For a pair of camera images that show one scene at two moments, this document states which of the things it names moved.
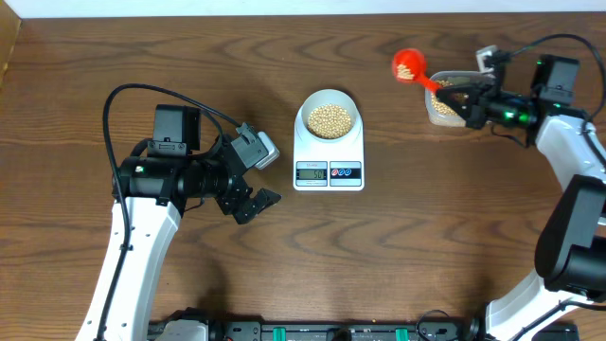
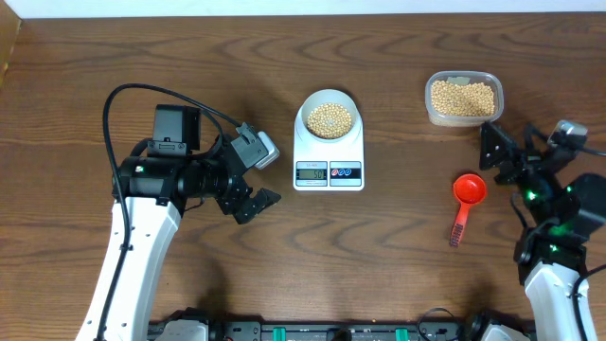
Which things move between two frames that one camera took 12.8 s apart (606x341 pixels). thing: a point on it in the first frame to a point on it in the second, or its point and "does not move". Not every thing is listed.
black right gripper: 475,112 to 507,147
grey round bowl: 329,115 does not move
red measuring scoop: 416,62 to 468,188
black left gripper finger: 248,211 does not move
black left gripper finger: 265,198 does not move
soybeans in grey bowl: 329,121 does not move
